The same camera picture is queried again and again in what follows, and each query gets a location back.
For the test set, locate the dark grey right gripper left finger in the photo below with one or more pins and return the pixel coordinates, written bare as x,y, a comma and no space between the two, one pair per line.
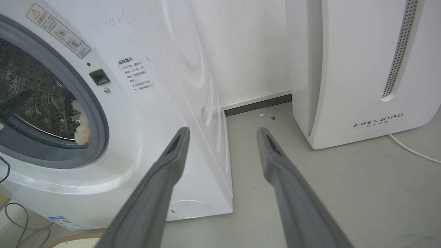
148,203

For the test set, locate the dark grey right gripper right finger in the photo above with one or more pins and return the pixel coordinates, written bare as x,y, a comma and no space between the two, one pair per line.
296,206

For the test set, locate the white front-load washing machine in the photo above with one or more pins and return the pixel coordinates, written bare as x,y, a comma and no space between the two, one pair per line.
144,113

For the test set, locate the cream fluffy cloth in drum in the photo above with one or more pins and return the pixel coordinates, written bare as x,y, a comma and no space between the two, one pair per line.
82,128

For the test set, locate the white Feelbird air purifier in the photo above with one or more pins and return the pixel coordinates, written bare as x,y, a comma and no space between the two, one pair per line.
358,65

